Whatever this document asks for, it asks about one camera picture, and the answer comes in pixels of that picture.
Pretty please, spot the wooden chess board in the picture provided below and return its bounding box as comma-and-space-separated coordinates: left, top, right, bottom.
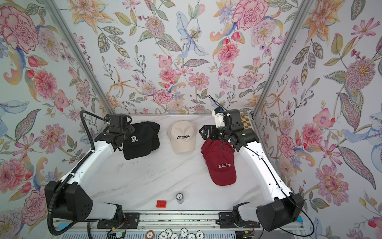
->
240, 115, 253, 129

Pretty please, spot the black corrugated cable conduit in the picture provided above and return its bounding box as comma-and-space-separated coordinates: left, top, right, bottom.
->
47, 110, 109, 236

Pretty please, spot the stack of poker chips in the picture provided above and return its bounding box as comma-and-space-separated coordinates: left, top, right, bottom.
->
176, 193, 185, 204

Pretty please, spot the red cap back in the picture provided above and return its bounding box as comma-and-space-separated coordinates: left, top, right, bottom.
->
205, 147, 237, 186

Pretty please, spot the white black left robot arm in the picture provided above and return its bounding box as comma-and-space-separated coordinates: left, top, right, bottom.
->
45, 114, 135, 224

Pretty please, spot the aluminium front rail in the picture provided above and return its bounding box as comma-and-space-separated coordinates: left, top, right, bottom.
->
49, 210, 302, 232

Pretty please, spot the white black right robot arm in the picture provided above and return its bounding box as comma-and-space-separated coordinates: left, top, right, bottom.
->
199, 125, 304, 232

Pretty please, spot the red cap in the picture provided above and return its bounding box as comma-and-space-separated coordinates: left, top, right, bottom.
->
201, 138, 232, 151
201, 147, 233, 162
205, 147, 237, 186

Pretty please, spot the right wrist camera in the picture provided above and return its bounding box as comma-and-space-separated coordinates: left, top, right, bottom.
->
212, 107, 244, 131

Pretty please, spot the black cap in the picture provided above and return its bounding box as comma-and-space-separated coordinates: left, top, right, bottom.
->
142, 121, 160, 151
123, 123, 154, 160

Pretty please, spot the orange poker chip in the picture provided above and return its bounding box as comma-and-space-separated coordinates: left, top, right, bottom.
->
145, 230, 155, 239

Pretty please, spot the cream cap front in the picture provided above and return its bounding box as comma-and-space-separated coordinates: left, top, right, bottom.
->
167, 120, 197, 153

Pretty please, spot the black cap front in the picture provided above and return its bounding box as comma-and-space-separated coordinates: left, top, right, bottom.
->
123, 123, 154, 160

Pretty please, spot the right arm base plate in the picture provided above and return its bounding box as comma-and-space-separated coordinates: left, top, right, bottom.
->
216, 211, 261, 229

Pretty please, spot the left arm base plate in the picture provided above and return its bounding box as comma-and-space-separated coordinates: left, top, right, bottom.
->
96, 212, 140, 230

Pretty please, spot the red toy brick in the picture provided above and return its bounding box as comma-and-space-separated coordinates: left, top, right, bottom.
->
156, 200, 167, 208

